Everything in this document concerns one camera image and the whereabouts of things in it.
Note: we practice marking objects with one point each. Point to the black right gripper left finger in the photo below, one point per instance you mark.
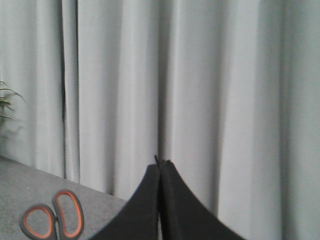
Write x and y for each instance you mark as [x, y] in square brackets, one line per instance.
[138, 219]

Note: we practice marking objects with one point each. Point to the green plant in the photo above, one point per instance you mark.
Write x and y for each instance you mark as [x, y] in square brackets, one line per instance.
[7, 100]

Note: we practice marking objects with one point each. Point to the grey orange scissors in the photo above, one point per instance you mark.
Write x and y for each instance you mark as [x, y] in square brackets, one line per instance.
[57, 228]

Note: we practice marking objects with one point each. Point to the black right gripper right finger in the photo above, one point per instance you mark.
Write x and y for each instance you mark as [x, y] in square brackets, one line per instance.
[182, 215]

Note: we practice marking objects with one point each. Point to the grey curtain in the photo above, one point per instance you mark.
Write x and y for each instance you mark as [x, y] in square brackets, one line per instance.
[229, 90]

